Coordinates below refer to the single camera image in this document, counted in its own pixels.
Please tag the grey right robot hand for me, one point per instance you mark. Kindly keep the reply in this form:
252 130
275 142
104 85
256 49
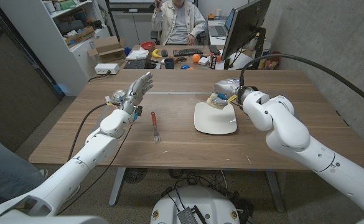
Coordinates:
230 87

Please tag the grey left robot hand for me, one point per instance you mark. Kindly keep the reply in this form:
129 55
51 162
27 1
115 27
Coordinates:
137 91

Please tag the pale yellow sponge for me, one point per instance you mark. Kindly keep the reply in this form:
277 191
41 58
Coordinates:
209 102

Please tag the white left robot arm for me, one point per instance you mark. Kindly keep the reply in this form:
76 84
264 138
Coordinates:
97 146

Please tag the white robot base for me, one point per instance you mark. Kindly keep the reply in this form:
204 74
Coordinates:
194 202

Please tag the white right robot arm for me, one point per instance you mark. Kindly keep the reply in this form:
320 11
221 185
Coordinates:
287 130

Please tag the white square plate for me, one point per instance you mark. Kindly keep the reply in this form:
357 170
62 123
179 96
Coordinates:
214 121

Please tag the silver drink can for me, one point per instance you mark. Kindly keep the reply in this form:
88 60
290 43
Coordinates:
118 94

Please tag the black can with white letters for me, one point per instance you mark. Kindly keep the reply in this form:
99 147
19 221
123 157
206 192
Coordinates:
213 62

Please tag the white paper stack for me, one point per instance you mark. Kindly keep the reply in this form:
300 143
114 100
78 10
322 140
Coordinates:
136 55

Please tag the small white box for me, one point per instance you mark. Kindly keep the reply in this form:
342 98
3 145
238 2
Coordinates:
203 61

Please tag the white power box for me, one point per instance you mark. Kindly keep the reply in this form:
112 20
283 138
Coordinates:
107 68

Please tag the yellow banana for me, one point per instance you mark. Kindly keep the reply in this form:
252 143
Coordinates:
155 55

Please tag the black phone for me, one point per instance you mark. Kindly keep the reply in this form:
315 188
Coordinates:
214 49

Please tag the dark blue mug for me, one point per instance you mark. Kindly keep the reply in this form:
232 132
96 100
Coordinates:
169 63

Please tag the wooden desk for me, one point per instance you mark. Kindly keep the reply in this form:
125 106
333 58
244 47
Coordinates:
205 51

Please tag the orange ball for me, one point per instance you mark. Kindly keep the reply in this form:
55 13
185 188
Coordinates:
196 58

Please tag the dark computer mouse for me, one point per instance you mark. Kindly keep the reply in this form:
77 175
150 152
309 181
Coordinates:
164 53

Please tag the red bowl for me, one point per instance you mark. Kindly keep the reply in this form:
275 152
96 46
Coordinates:
147 45

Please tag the small blue object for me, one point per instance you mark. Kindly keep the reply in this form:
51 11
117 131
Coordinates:
184 67

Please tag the red bin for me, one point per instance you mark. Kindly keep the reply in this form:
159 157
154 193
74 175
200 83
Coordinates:
275 62

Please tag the black monitor stand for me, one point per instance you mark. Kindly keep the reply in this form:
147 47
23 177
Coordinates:
260 43

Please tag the open cardboard box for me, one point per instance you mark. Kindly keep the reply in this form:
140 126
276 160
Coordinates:
108 46

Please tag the black keyboard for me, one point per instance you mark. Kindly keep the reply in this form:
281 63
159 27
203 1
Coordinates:
187 52

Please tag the open silver laptop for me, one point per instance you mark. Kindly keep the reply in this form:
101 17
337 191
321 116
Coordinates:
220 30

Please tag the black office chair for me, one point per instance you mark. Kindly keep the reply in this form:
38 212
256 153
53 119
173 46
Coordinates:
155 36

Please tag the black computer monitor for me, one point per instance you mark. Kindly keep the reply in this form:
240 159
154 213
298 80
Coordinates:
244 28

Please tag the seated person in white jacket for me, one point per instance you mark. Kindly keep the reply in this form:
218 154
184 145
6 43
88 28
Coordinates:
179 25

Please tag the printed cardboard box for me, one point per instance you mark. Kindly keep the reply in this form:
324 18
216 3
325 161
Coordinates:
79 36

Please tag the grey table leg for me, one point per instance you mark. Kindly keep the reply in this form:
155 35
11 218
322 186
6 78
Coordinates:
275 191
117 186

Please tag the white shelf unit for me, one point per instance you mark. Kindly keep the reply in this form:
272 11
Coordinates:
44 46

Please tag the standing person in jeans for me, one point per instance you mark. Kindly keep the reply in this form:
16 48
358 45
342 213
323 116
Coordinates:
1 174

